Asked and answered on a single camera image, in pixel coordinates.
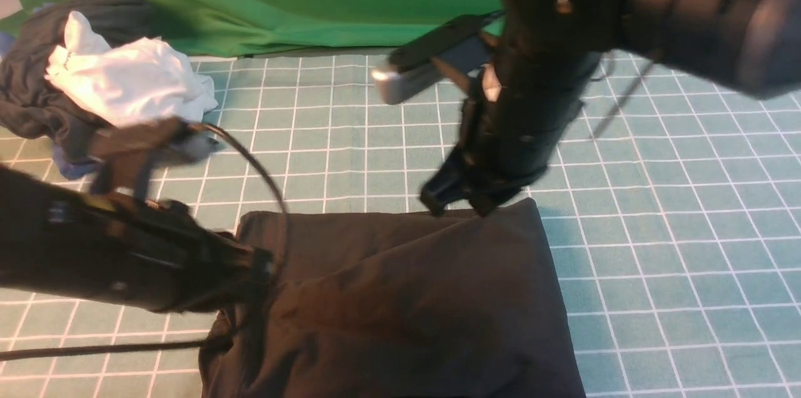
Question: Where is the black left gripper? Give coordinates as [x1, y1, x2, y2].
[82, 193, 277, 313]

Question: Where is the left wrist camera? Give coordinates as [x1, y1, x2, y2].
[88, 118, 220, 201]

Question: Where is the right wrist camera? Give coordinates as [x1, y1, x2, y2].
[371, 10, 504, 105]

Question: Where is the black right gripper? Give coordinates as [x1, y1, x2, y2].
[419, 44, 603, 216]

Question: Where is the white crumpled shirt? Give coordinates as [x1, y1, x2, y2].
[45, 11, 218, 127]

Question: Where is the black left camera cable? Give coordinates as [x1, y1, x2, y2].
[0, 121, 292, 362]

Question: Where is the black cable tie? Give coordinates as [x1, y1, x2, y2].
[591, 52, 661, 140]

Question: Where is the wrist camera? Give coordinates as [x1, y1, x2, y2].
[88, 118, 220, 201]
[371, 10, 504, 105]

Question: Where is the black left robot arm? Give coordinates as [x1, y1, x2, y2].
[1, 167, 275, 313]

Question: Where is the dark gray crumpled garment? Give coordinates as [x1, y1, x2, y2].
[1, 0, 156, 163]

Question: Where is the gray long-sleeved shirt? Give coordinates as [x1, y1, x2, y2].
[198, 198, 586, 397]

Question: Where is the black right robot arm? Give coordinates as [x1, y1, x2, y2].
[419, 0, 800, 216]

